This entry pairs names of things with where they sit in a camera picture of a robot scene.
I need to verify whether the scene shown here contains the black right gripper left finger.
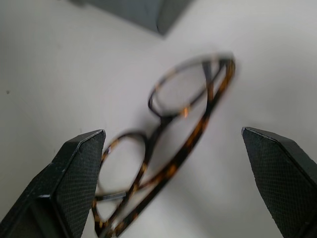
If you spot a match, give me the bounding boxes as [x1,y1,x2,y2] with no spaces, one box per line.
[0,129,106,238]

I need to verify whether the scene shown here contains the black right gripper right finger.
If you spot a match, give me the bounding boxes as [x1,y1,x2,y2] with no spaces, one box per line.
[241,126,317,238]

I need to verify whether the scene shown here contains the tortoiseshell glasses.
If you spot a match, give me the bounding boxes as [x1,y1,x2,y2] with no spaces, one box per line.
[91,51,236,238]

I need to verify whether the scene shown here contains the grey glasses case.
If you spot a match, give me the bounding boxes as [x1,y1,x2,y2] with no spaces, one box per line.
[83,0,202,38]

